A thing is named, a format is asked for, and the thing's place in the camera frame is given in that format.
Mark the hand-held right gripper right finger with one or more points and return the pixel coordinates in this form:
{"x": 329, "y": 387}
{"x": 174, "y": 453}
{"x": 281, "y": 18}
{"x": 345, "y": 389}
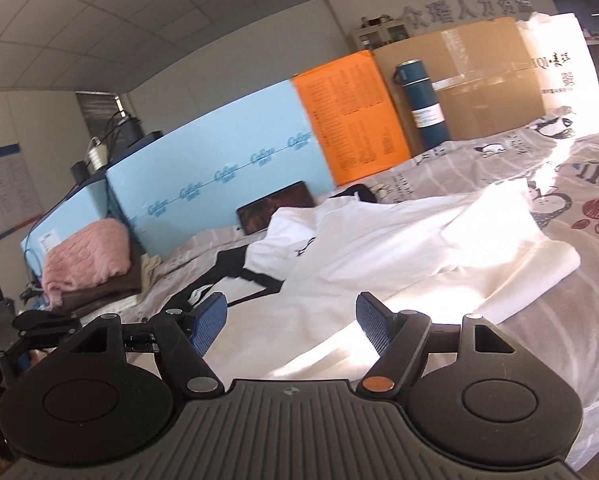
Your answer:
{"x": 373, "y": 325}

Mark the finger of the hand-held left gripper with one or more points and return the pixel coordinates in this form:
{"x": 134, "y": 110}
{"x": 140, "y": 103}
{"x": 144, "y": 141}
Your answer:
{"x": 44, "y": 324}

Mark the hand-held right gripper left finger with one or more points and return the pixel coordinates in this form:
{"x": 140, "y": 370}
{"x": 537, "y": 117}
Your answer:
{"x": 208, "y": 321}

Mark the white t-shirt black trim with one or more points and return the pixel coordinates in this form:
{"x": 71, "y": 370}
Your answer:
{"x": 379, "y": 240}

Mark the brown folded cloth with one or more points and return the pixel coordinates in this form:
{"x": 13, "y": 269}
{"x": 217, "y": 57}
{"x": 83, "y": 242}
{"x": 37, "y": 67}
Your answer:
{"x": 109, "y": 287}

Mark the beige cloth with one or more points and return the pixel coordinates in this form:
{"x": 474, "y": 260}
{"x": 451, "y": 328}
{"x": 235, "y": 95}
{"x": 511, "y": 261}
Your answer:
{"x": 152, "y": 270}

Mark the pink knitted sweater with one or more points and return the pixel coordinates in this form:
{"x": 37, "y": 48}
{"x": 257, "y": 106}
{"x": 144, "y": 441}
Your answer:
{"x": 86, "y": 255}

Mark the light blue box white label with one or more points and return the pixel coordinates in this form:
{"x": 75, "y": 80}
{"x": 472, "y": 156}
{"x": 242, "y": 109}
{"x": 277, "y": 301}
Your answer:
{"x": 64, "y": 220}

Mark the black smartphone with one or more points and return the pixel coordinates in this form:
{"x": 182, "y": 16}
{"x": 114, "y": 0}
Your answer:
{"x": 274, "y": 207}

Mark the black cloth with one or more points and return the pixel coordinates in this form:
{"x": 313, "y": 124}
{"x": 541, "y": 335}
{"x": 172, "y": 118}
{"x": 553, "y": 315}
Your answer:
{"x": 354, "y": 192}

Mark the printed cartoon bedsheet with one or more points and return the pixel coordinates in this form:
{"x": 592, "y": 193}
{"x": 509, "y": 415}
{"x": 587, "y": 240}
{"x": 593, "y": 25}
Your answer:
{"x": 454, "y": 170}

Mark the white plastic jug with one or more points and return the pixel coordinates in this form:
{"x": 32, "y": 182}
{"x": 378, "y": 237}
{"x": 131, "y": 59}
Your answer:
{"x": 96, "y": 156}

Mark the light blue cardboard box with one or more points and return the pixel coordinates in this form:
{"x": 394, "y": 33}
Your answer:
{"x": 219, "y": 140}

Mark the orange cardboard box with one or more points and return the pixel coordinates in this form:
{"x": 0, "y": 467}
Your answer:
{"x": 349, "y": 115}

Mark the dark blue vacuum bottle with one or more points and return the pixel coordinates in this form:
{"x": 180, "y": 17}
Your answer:
{"x": 424, "y": 105}

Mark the brown cardboard box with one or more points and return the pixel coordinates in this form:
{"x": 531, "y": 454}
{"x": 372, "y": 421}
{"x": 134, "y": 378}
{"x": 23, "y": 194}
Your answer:
{"x": 479, "y": 75}

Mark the wooden glass-door cabinet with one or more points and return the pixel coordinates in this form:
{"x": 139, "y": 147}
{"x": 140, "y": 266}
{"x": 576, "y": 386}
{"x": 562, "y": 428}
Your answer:
{"x": 379, "y": 35}

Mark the white printed bag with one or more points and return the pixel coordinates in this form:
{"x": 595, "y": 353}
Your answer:
{"x": 564, "y": 55}

